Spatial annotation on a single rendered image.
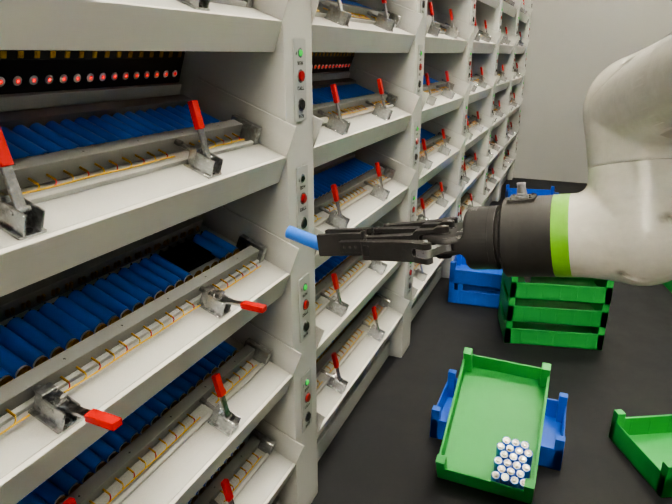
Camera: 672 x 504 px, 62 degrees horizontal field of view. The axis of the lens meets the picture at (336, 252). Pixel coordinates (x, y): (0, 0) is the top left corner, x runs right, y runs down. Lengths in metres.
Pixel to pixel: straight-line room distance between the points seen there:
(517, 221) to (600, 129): 0.12
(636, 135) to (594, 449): 1.04
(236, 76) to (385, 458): 0.91
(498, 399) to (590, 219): 0.87
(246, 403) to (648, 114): 0.69
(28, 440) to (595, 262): 0.58
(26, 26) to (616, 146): 0.54
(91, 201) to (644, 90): 0.52
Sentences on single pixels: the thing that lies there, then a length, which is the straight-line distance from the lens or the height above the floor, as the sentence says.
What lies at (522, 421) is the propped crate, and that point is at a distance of 1.40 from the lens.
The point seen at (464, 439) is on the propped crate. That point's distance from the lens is 1.38.
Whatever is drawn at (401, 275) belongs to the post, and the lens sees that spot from 1.64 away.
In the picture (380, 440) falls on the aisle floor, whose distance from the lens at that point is 1.43.
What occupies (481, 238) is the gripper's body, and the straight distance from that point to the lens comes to 0.64.
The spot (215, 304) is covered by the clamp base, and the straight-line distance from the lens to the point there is 0.78.
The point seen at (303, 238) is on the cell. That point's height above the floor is 0.65.
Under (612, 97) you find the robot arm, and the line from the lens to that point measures 0.61.
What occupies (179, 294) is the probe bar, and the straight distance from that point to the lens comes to 0.77.
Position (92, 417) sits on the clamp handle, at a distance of 0.58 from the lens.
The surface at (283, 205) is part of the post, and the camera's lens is 0.90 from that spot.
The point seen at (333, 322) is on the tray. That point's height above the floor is 0.35.
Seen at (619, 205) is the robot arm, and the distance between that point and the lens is 0.61.
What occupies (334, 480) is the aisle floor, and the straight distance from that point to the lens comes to 1.32.
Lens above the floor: 0.88
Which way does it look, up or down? 20 degrees down
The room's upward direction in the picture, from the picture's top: straight up
